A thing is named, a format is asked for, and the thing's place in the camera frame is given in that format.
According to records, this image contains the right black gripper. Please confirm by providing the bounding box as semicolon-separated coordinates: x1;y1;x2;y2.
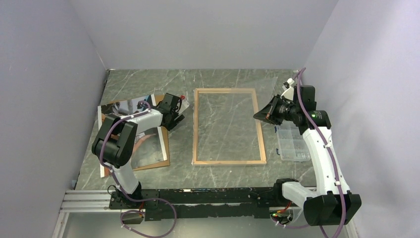
253;94;299;125

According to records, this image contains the glossy photo print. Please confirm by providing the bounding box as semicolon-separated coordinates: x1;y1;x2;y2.
97;94;168;179

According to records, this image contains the clear acrylic sheet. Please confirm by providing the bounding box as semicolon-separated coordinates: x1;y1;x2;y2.
197;77;279;162

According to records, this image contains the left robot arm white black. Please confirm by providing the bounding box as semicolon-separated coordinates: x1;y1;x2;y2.
91;93;190;208

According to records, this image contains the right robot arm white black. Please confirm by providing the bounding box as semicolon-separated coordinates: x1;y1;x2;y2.
253;85;362;226

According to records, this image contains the brown backing board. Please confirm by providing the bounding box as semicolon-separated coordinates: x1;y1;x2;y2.
100;95;171;172

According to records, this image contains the clear plastic parts box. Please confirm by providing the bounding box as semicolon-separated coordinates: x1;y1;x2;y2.
274;121;311;162

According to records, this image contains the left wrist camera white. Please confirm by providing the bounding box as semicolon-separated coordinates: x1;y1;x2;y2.
176;95;190;114

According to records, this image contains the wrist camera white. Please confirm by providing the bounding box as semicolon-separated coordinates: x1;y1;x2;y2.
176;95;190;114
281;78;295;100

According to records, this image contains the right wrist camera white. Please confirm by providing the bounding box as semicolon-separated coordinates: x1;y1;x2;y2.
281;78;295;100

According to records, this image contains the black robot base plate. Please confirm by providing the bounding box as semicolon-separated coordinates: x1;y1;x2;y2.
108;186;296;221

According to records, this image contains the aluminium rail frame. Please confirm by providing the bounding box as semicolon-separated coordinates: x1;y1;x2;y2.
53;183;362;238

